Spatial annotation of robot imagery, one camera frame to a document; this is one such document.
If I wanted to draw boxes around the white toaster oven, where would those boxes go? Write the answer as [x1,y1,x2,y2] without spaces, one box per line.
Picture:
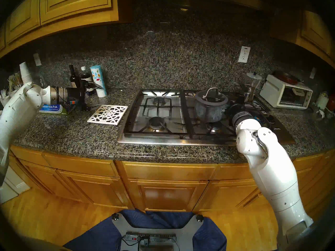
[260,75,313,110]

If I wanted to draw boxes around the glass pot lid grey rim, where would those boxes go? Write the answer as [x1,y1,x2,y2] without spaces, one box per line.
[195,88,228,105]

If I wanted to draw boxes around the glass blender jar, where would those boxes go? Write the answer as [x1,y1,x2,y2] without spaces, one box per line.
[243,72,263,103]

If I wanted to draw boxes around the red frying pan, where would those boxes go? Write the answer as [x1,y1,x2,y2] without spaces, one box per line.
[272,70,304,85]

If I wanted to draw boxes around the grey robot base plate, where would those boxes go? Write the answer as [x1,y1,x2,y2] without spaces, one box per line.
[112,213,204,251]

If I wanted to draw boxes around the leaf print salt canister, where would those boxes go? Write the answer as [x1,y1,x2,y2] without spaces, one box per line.
[90,65,107,98]

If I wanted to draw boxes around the blue blanket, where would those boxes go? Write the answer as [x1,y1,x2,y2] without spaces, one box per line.
[64,209,227,251]

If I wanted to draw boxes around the wooden lower cabinets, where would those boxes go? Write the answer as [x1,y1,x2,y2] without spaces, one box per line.
[8,145,335,225]

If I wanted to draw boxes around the wooden corner upper cabinet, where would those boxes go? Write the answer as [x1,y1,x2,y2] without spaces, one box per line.
[270,7,335,68]

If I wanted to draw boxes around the white lattice trivet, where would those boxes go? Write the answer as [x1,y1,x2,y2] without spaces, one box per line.
[87,105,129,126]

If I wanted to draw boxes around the dark wine bottle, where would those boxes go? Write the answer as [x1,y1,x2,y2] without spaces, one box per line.
[69,64,79,88]

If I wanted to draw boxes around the white double wall outlet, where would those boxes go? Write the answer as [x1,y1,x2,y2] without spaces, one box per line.
[238,46,251,63]

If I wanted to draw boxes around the paper cup plastic forks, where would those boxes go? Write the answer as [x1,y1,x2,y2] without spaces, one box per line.
[0,89,11,107]

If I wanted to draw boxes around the paper cup wooden utensils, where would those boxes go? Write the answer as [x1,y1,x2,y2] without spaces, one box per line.
[12,72,25,91]

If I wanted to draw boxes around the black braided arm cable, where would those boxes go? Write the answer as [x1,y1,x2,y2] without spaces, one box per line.
[250,109,272,129]

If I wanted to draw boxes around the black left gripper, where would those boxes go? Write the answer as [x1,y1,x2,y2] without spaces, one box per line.
[65,81,104,111]

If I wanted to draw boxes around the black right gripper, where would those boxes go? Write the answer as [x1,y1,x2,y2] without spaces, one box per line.
[224,103,247,123]

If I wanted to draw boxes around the blue green foil box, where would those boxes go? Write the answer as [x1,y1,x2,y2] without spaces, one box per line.
[39,104,75,116]

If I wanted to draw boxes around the wooden cabinets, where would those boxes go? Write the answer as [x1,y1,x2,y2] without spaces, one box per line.
[0,0,119,57]
[8,145,335,225]

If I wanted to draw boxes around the wooden upper cabinets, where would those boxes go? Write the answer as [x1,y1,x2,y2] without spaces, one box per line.
[0,0,119,57]

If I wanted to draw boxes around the grey power strip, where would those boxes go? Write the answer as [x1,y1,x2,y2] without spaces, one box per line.
[125,233,177,243]

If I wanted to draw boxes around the stainless gas cooktop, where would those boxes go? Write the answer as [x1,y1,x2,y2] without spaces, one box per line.
[117,89,296,146]

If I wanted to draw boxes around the stack of paper cups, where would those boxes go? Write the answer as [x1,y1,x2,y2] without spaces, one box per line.
[19,62,33,84]

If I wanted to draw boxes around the grey speckled saucepan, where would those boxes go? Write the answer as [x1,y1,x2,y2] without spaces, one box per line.
[194,92,233,123]

